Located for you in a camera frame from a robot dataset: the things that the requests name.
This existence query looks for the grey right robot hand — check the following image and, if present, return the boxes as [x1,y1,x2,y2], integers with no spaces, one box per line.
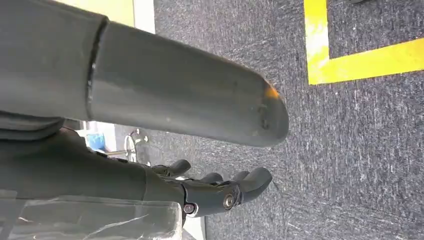
[0,0,290,219]

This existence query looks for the yellow floor tape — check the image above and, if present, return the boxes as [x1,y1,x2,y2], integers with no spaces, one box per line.
[303,0,424,86]

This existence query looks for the clear plastic cover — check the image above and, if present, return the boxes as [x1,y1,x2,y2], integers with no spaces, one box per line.
[0,194,184,240]

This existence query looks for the blue bin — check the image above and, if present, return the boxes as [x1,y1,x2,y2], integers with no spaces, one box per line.
[86,133,107,152]

